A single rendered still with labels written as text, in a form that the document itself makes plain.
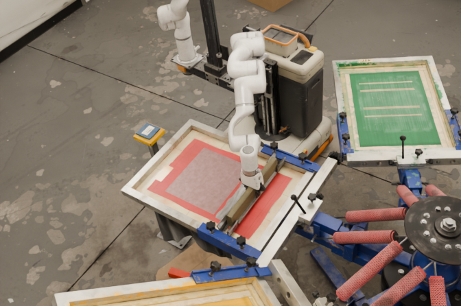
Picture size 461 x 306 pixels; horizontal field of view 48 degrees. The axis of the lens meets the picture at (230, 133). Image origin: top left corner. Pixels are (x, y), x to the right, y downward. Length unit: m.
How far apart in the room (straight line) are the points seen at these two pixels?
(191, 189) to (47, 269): 1.50
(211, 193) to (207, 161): 0.22
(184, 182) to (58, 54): 3.27
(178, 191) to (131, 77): 2.54
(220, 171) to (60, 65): 3.13
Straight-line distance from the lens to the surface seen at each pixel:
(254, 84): 2.32
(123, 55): 5.34
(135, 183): 2.67
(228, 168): 2.67
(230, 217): 2.35
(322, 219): 2.34
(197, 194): 2.59
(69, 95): 5.05
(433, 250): 1.99
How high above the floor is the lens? 2.93
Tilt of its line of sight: 44 degrees down
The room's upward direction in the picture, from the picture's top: 9 degrees counter-clockwise
